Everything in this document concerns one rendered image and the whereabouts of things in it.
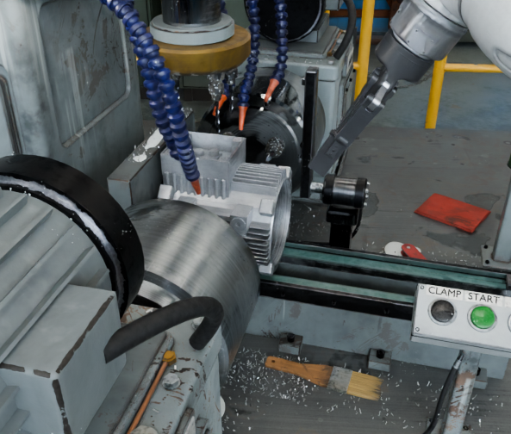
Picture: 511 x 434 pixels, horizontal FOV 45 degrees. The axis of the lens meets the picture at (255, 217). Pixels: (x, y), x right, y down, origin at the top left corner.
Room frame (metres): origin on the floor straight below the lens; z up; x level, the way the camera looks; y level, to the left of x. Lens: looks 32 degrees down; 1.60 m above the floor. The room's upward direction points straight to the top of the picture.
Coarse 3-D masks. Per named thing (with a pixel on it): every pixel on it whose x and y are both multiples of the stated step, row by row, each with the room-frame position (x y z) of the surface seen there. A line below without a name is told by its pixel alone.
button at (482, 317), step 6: (480, 306) 0.63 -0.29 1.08; (474, 312) 0.62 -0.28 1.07; (480, 312) 0.62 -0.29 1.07; (486, 312) 0.62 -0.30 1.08; (492, 312) 0.62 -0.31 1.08; (474, 318) 0.61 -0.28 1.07; (480, 318) 0.61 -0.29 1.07; (486, 318) 0.61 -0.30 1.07; (492, 318) 0.61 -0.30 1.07; (474, 324) 0.61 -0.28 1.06; (480, 324) 0.60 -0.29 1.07; (486, 324) 0.60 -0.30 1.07; (492, 324) 0.60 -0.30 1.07
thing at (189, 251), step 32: (160, 224) 0.69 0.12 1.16; (192, 224) 0.70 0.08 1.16; (224, 224) 0.72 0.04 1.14; (160, 256) 0.62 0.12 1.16; (192, 256) 0.64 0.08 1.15; (224, 256) 0.67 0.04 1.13; (160, 288) 0.58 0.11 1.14; (192, 288) 0.59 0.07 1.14; (224, 288) 0.62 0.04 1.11; (256, 288) 0.70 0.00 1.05; (224, 320) 0.58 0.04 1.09; (224, 352) 0.56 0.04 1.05
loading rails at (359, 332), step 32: (288, 256) 0.96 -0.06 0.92; (320, 256) 0.96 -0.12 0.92; (352, 256) 0.96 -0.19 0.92; (384, 256) 0.95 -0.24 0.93; (288, 288) 0.86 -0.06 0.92; (320, 288) 0.85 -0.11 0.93; (352, 288) 0.86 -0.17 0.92; (384, 288) 0.91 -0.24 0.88; (480, 288) 0.87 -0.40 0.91; (256, 320) 0.87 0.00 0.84; (288, 320) 0.86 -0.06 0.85; (320, 320) 0.84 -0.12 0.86; (352, 320) 0.83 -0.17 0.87; (384, 320) 0.81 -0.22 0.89; (288, 352) 0.82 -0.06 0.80; (384, 352) 0.79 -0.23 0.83; (416, 352) 0.80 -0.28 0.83; (448, 352) 0.78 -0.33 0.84; (480, 384) 0.74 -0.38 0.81
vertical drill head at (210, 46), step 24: (168, 0) 0.94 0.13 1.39; (192, 0) 0.93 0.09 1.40; (216, 0) 0.95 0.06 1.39; (168, 24) 0.94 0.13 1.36; (192, 24) 0.93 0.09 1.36; (216, 24) 0.94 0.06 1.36; (168, 48) 0.89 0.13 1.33; (192, 48) 0.89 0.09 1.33; (216, 48) 0.89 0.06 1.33; (240, 48) 0.92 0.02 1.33; (192, 72) 0.88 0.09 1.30; (216, 72) 0.90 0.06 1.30; (216, 96) 0.91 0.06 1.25; (216, 120) 0.92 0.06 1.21
